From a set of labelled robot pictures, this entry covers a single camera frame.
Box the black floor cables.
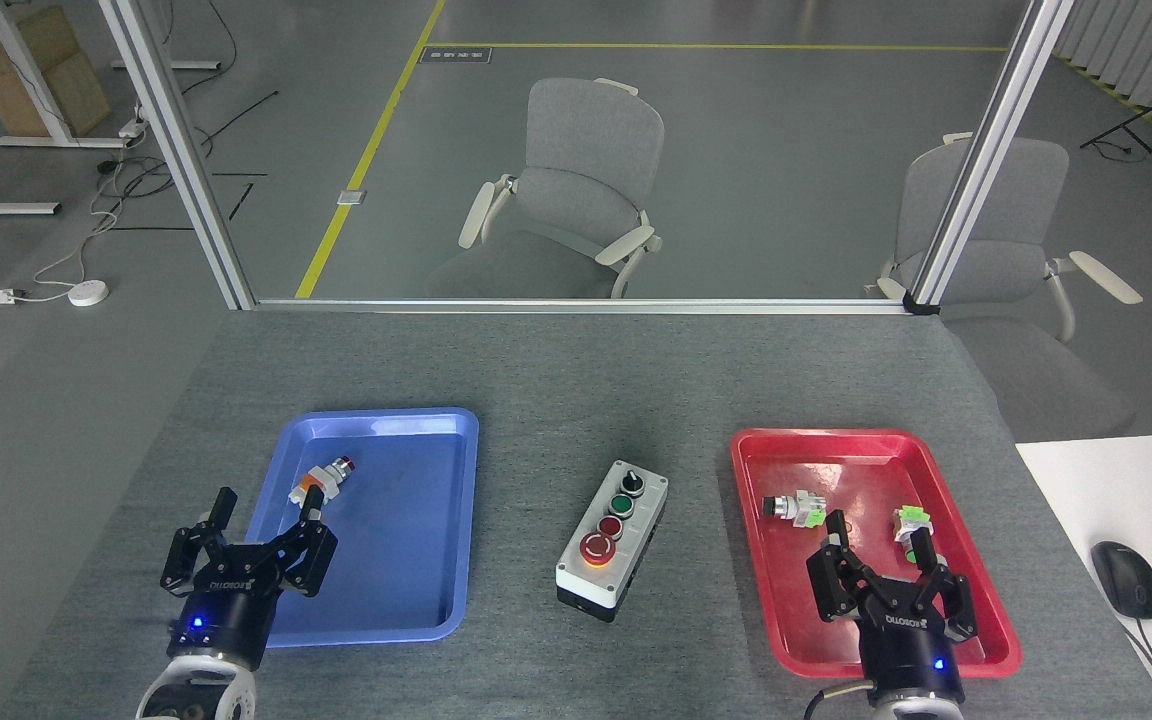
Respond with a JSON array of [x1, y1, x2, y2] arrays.
[[96, 0, 282, 233]]

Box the red plastic tray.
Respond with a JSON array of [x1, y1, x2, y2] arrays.
[[730, 428, 1023, 679]]

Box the silver aluminium post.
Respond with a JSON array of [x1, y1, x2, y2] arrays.
[[904, 0, 1077, 313], [97, 0, 257, 311]]

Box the green push button switch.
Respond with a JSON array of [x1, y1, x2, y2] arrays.
[[893, 504, 933, 564]]

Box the blue plastic tray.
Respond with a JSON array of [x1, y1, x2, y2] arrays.
[[218, 407, 480, 650]]

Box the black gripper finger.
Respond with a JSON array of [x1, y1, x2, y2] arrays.
[[159, 487, 240, 599], [908, 526, 980, 642], [270, 489, 340, 600], [805, 510, 883, 624]]

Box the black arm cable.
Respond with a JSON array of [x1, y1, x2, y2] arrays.
[[801, 681, 877, 720]]

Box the black computer mouse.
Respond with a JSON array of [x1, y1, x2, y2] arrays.
[[1091, 540, 1152, 621]]

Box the white side table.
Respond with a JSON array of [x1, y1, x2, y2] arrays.
[[1014, 432, 1152, 720]]

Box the large cardboard box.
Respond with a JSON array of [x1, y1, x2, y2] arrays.
[[0, 50, 112, 139]]

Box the grey control box with buttons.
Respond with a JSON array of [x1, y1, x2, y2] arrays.
[[555, 459, 670, 625]]

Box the grey office chair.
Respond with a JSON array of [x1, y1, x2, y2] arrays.
[[864, 131, 1144, 442], [424, 77, 665, 299]]

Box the orange red push button switch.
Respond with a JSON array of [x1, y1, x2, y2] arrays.
[[288, 456, 357, 507]]

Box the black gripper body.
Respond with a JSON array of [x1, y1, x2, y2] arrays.
[[167, 561, 283, 670], [860, 589, 968, 704]]

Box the green switch with black button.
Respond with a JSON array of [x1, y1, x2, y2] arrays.
[[762, 490, 827, 530]]

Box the white floor cable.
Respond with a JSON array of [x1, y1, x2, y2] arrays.
[[16, 135, 142, 299]]

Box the silver aluminium rail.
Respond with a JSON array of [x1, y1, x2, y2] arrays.
[[254, 297, 912, 317]]

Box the white vertical blinds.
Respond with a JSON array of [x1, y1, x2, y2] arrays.
[[1051, 0, 1152, 166]]

